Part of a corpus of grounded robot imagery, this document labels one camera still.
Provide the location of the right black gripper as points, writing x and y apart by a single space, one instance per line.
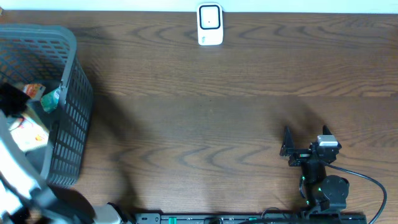
288 149

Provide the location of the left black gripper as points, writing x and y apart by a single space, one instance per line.
15 100

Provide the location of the orange tissue pack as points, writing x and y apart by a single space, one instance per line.
34 91

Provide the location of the teal tissue pack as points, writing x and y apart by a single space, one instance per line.
49 101

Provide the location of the yellow snack bag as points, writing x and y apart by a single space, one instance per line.
28 130

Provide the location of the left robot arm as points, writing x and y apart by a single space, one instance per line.
22 187

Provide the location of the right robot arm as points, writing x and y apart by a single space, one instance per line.
323 193

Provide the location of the grey plastic shopping basket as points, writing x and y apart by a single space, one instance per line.
47 55

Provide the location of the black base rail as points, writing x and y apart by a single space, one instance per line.
270 218

